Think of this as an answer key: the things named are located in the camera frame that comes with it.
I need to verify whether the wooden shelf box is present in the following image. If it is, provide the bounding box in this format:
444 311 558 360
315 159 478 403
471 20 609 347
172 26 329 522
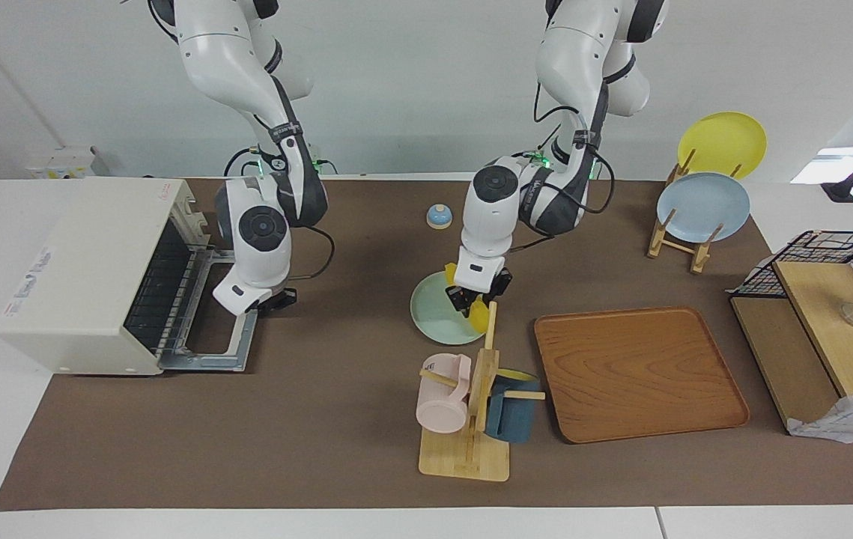
729 258 853 435

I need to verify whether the pink mug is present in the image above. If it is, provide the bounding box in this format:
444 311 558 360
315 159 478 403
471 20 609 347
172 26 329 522
416 353 473 434

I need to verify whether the white toaster oven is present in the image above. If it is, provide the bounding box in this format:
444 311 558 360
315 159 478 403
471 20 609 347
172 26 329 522
0 177 211 377

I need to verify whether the black wire basket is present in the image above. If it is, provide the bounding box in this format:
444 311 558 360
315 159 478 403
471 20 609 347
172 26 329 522
733 230 853 345

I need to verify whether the brown wooden tray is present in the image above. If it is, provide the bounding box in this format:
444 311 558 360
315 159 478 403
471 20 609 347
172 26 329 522
533 305 750 445

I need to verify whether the light blue plate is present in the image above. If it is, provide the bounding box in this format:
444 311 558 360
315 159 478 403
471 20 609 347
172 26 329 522
656 172 751 243

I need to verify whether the light green plate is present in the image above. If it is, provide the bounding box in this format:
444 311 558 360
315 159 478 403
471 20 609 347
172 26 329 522
410 271 488 346

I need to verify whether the yellow plate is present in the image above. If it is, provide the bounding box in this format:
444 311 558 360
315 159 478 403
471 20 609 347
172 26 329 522
677 112 768 180

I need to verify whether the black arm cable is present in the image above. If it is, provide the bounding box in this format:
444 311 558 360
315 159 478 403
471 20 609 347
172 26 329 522
224 138 337 281
509 81 616 252

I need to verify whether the brown table mat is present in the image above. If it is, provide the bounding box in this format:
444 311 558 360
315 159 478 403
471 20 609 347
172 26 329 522
0 178 853 512

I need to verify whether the wooden dish rack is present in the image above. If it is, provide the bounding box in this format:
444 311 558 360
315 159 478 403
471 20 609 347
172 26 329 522
647 148 743 275

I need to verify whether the wooden mug tree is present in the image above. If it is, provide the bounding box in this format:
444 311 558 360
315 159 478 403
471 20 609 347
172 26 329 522
418 301 547 482

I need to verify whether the white power box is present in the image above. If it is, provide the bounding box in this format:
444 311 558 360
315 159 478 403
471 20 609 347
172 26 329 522
25 146 100 180

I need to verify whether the yellow corn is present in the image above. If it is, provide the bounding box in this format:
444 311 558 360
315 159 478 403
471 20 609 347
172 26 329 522
444 262 491 335

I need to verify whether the dark teal mug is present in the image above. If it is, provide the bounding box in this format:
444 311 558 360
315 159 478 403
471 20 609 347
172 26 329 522
485 368 543 443

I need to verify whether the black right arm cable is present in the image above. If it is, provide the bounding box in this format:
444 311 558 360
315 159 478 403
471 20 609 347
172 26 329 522
224 138 337 281

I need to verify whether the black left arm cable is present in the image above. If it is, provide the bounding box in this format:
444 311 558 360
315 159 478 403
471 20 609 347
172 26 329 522
509 81 616 252

